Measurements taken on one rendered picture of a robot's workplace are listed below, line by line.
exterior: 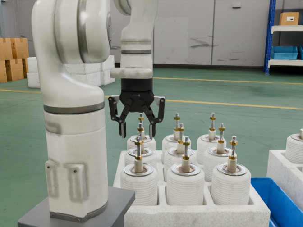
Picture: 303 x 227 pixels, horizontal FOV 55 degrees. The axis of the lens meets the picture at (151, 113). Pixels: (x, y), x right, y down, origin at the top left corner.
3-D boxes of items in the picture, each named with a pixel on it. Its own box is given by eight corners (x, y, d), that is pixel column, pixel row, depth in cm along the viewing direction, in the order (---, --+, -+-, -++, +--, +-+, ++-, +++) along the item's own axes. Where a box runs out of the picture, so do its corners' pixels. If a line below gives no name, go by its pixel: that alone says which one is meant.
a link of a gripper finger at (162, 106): (160, 97, 67) (154, 120, 68) (167, 99, 67) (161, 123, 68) (161, 95, 69) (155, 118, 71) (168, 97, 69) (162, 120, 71)
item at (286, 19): (297, 25, 452) (299, 11, 447) (281, 25, 459) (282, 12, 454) (294, 26, 480) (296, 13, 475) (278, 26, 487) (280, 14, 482)
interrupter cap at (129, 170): (119, 175, 71) (118, 172, 71) (130, 163, 78) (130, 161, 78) (148, 179, 69) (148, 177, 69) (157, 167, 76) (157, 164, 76)
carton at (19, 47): (29, 57, 444) (26, 38, 437) (17, 58, 422) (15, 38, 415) (13, 57, 454) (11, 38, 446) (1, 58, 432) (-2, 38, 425)
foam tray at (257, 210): (263, 274, 73) (271, 211, 68) (108, 275, 72) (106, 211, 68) (224, 193, 111) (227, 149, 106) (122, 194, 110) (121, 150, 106)
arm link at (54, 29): (20, -8, 36) (34, 123, 41) (95, -7, 37) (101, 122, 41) (43, 2, 45) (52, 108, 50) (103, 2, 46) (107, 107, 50)
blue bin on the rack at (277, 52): (269, 57, 519) (270, 46, 513) (292, 58, 508) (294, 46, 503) (272, 59, 472) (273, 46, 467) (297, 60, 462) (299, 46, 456)
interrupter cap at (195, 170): (206, 170, 74) (206, 168, 74) (188, 180, 69) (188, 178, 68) (183, 162, 79) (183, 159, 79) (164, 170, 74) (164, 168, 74)
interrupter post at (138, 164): (132, 172, 73) (132, 160, 72) (136, 168, 75) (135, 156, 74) (141, 174, 72) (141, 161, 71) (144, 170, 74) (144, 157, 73)
